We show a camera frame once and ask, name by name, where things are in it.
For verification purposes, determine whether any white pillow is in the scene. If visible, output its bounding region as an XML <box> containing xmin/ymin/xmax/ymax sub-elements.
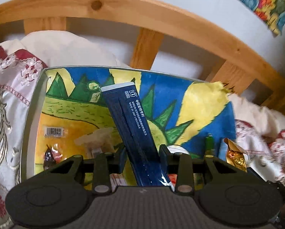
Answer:
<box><xmin>0</xmin><ymin>31</ymin><xmax>128</xmax><ymax>68</ymax></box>

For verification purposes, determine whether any dinosaur drawing paper liner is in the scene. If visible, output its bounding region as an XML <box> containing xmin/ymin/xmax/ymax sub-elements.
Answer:
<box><xmin>34</xmin><ymin>67</ymin><xmax>237</xmax><ymax>187</ymax></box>

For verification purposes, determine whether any floral satin bedspread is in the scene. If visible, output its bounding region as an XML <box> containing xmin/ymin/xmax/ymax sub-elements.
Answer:
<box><xmin>0</xmin><ymin>46</ymin><xmax>285</xmax><ymax>228</ymax></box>

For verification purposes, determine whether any green sausage stick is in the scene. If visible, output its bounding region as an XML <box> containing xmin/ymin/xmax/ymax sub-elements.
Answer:
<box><xmin>204</xmin><ymin>133</ymin><xmax>215</xmax><ymax>156</ymax></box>

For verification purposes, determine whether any nut bar clear wrapper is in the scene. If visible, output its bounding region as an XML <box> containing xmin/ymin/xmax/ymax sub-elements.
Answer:
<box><xmin>74</xmin><ymin>127</ymin><xmax>115</xmax><ymax>159</ymax></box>

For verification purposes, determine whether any rice cracker snack bag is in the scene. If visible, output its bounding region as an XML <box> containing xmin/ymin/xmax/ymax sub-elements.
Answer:
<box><xmin>110</xmin><ymin>174</ymin><xmax>128</xmax><ymax>191</ymax></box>

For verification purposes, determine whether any gold foil snack packet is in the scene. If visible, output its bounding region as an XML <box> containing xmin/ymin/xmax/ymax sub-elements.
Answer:
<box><xmin>224</xmin><ymin>138</ymin><xmax>247</xmax><ymax>172</ymax></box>

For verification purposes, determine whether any orange-red snack bag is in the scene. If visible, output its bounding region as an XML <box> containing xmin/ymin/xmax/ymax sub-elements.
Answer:
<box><xmin>168</xmin><ymin>174</ymin><xmax>177</xmax><ymax>187</ymax></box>

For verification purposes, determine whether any wooden bed rail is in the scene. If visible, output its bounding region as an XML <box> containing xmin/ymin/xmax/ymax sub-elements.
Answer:
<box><xmin>0</xmin><ymin>0</ymin><xmax>285</xmax><ymax>115</ymax></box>

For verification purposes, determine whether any blue paper sachet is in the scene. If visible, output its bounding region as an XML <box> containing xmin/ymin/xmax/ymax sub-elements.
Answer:
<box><xmin>101</xmin><ymin>82</ymin><xmax>173</xmax><ymax>187</ymax></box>

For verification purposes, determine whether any dark dried snack clear packet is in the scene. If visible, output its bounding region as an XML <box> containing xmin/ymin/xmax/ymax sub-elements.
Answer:
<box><xmin>43</xmin><ymin>126</ymin><xmax>65</xmax><ymax>170</ymax></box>

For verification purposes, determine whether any metal tray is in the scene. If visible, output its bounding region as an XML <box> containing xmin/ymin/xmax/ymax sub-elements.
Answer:
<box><xmin>20</xmin><ymin>65</ymin><xmax>253</xmax><ymax>181</ymax></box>

